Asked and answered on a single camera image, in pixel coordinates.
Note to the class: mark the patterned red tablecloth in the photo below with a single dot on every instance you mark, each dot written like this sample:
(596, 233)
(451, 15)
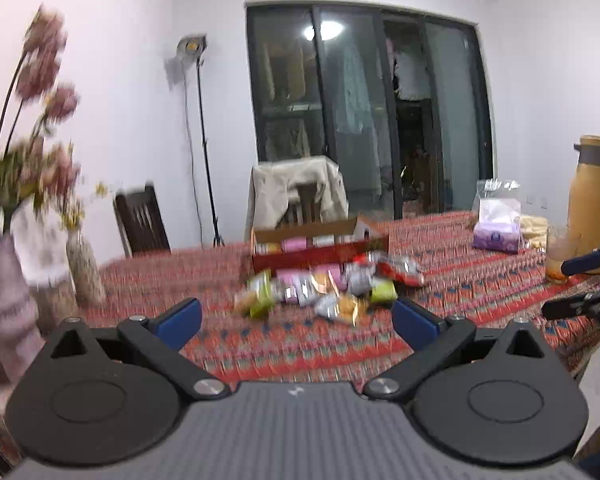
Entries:
(290, 340)

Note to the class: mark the pink flower bouquet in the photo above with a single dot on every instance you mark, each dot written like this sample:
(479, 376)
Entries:
(40, 75)

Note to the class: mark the glass cup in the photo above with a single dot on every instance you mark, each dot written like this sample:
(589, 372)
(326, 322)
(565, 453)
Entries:
(560, 260)

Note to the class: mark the beige jacket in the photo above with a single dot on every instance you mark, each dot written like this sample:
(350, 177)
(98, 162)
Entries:
(305, 175)

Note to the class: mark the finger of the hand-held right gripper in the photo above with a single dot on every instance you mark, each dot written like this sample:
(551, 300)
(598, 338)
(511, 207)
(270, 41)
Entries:
(580, 263)
(570, 306)

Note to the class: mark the pale yellow cloth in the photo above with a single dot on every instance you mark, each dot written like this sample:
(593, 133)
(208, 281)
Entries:
(534, 230)

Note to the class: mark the white paper wrap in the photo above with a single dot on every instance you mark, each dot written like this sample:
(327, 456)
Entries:
(40, 245)

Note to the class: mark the large patterned vase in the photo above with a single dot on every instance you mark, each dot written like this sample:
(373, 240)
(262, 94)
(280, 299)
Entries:
(2, 305)

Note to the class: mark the red cardboard box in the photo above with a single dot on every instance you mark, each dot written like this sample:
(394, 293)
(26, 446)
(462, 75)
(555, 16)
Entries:
(310, 255)

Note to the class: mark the purple tissue pack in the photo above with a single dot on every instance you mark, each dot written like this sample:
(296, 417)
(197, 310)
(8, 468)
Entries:
(497, 232)

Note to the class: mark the wooden chair with jacket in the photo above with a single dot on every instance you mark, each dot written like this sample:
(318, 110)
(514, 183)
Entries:
(302, 205)

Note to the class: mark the pile of assorted snack packets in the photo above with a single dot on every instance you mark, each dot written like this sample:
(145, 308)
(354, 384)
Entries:
(330, 285)

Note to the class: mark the dark wooden chair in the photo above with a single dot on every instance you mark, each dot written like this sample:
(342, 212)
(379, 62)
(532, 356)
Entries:
(142, 222)

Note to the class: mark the black framed glass sliding door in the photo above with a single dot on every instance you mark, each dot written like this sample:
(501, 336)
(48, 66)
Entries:
(370, 110)

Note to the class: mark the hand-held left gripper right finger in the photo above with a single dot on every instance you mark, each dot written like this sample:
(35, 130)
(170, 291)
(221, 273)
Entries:
(414, 321)

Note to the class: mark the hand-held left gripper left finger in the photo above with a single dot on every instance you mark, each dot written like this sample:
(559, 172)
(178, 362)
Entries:
(180, 317)

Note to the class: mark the yellow thermos jug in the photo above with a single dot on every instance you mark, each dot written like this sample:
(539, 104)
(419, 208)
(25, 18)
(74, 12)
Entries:
(591, 205)

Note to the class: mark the studio light on stand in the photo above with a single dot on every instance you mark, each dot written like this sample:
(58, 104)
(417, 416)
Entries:
(192, 47)

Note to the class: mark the small speckled vase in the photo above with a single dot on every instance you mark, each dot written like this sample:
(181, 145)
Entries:
(85, 272)

